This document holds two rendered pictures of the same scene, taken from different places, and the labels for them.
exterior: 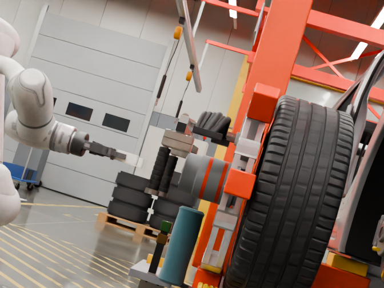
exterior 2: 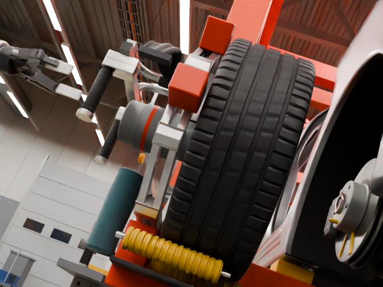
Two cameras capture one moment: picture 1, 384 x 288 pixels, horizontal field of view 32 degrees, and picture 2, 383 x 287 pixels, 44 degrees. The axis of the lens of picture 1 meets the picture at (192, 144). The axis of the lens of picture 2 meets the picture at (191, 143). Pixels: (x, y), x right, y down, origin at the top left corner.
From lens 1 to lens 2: 1.02 m
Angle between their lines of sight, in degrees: 17
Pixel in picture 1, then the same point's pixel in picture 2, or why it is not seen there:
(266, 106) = (220, 32)
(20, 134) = not seen: outside the picture
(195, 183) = (137, 124)
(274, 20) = not seen: hidden behind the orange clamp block
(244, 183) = (194, 79)
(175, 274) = (105, 238)
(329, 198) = (293, 108)
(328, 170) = (291, 83)
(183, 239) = (118, 200)
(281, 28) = not seen: hidden behind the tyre
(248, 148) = (200, 62)
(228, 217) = (171, 131)
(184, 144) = (128, 66)
